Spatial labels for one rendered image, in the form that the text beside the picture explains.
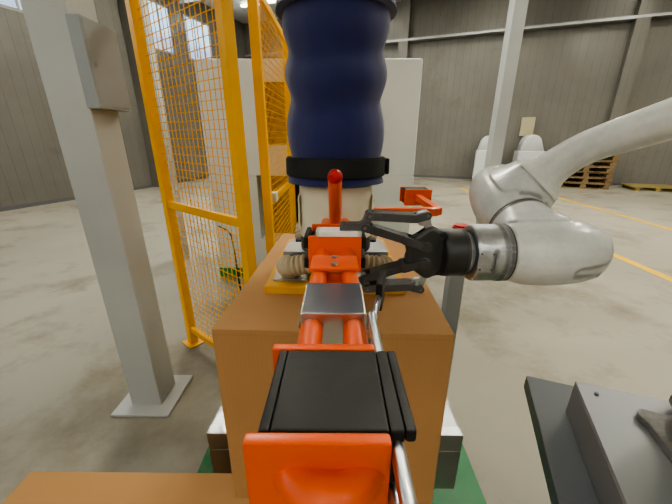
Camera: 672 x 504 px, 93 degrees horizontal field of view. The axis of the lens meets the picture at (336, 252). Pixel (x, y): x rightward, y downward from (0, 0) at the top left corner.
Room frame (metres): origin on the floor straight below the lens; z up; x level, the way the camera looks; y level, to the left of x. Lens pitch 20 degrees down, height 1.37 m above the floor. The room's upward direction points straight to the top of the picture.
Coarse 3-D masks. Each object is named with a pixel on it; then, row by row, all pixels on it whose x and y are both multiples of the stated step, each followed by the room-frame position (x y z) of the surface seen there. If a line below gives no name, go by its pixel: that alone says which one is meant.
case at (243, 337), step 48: (384, 240) 0.97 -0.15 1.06; (240, 336) 0.45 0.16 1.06; (288, 336) 0.45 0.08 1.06; (384, 336) 0.44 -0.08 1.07; (432, 336) 0.44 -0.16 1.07; (240, 384) 0.45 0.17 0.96; (432, 384) 0.44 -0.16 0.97; (240, 432) 0.45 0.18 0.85; (432, 432) 0.43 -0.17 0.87; (240, 480) 0.44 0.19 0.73; (432, 480) 0.43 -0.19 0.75
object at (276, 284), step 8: (288, 240) 0.91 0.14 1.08; (296, 240) 0.81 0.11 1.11; (280, 256) 0.76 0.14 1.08; (272, 272) 0.66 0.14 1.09; (272, 280) 0.61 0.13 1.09; (280, 280) 0.61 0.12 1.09; (288, 280) 0.61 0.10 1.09; (296, 280) 0.61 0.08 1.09; (304, 280) 0.61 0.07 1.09; (264, 288) 0.59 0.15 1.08; (272, 288) 0.58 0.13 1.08; (280, 288) 0.58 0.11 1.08; (288, 288) 0.58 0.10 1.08; (296, 288) 0.58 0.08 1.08; (304, 288) 0.58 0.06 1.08
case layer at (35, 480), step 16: (32, 480) 0.57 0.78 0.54; (48, 480) 0.57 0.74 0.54; (64, 480) 0.57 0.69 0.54; (80, 480) 0.57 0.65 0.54; (96, 480) 0.57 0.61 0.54; (112, 480) 0.57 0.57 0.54; (128, 480) 0.57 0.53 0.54; (144, 480) 0.57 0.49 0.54; (160, 480) 0.57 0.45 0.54; (176, 480) 0.57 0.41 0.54; (192, 480) 0.57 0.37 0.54; (208, 480) 0.57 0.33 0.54; (224, 480) 0.57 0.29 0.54; (16, 496) 0.53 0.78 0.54; (32, 496) 0.53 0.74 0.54; (48, 496) 0.53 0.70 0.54; (64, 496) 0.53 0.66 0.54; (80, 496) 0.53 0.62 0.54; (96, 496) 0.53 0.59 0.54; (112, 496) 0.53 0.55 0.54; (128, 496) 0.53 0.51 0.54; (144, 496) 0.53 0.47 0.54; (160, 496) 0.53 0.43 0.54; (176, 496) 0.53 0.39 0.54; (192, 496) 0.53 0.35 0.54; (208, 496) 0.53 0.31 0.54; (224, 496) 0.53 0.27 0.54
